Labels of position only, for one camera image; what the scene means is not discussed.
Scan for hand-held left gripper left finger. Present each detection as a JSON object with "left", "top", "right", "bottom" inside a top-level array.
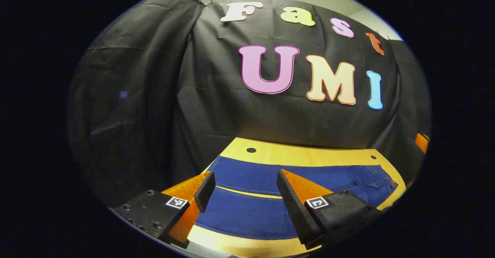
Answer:
[{"left": 112, "top": 170, "right": 216, "bottom": 249}]

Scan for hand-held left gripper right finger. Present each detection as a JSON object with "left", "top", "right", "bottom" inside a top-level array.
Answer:
[{"left": 276, "top": 168, "right": 385, "bottom": 251}]

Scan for blue denim jeans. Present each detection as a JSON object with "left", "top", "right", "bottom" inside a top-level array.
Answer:
[{"left": 195, "top": 155, "right": 399, "bottom": 240}]

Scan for black backdrop cloth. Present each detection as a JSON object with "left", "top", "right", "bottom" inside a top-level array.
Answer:
[{"left": 68, "top": 0, "right": 432, "bottom": 208}]

